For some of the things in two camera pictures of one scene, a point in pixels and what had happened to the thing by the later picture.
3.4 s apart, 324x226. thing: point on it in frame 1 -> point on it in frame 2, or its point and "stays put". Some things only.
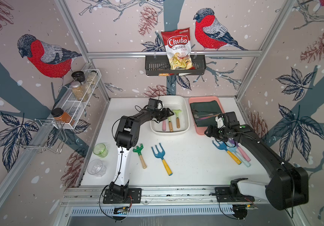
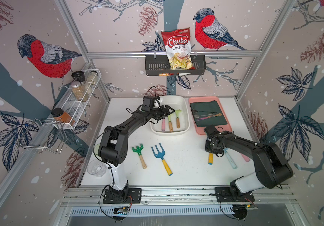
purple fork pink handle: [164, 125] stays put
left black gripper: [165, 116] stays put
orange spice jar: [59, 114] stays put
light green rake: [177, 120] stays put
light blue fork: [231, 146] -> [230, 159]
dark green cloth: [205, 113] stays put
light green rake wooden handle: [170, 125] stays put
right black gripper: [213, 132] -> [217, 151]
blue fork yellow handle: [222, 146] -> [210, 158]
